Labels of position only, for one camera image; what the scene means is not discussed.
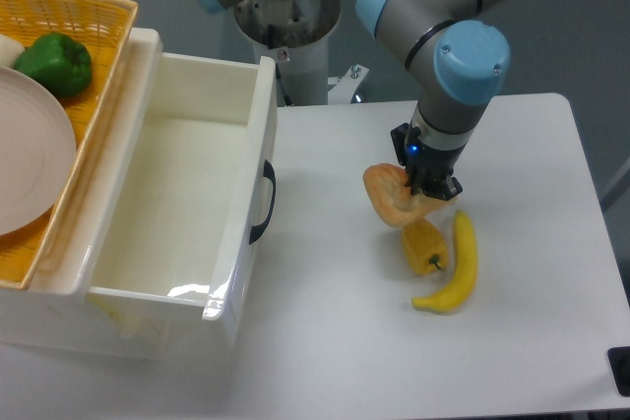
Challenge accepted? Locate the yellow woven basket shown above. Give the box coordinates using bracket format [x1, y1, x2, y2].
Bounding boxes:
[1, 0, 138, 290]

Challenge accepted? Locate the green bell pepper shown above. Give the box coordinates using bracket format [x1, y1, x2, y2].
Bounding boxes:
[13, 32, 93, 98]

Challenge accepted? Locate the pink plate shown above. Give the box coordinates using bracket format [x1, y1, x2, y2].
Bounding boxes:
[1, 68, 76, 235]

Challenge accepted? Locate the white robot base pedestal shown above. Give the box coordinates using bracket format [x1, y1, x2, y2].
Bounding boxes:
[234, 0, 369, 106]

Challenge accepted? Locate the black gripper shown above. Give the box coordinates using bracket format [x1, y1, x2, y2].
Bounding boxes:
[390, 123, 464, 201]

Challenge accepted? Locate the white vegetable piece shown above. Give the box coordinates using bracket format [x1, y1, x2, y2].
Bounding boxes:
[0, 34, 25, 68]

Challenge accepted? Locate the triangle bread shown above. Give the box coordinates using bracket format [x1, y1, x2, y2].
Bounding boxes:
[362, 163, 457, 228]

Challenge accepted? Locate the yellow bell pepper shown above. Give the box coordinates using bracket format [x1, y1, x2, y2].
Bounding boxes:
[402, 218, 449, 276]

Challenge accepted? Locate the black drawer handle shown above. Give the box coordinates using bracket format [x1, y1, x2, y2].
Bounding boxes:
[248, 159, 278, 245]

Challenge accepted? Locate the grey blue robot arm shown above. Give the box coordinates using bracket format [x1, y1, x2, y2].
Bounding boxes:
[198, 0, 511, 201]

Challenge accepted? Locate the black object at table edge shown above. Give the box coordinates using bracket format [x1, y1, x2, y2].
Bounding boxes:
[607, 346, 630, 397]

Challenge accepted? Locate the white drawer cabinet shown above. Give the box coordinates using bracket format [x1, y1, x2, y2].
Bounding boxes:
[1, 29, 241, 359]

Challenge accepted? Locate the yellow banana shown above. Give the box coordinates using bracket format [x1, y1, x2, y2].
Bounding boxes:
[411, 210, 478, 314]

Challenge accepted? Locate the white upper drawer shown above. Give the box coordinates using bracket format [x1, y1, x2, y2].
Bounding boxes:
[86, 51, 280, 327]

